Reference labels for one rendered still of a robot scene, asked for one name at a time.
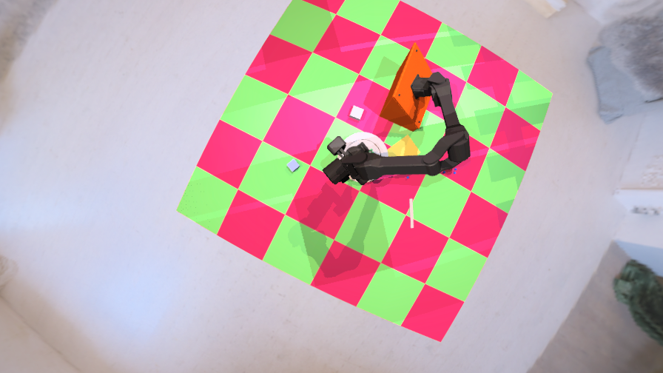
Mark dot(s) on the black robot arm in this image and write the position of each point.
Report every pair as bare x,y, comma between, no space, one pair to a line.
361,164

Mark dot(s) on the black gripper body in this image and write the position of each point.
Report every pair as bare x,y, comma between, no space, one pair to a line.
336,146

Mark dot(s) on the white round tray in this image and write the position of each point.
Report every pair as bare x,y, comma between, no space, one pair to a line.
370,140

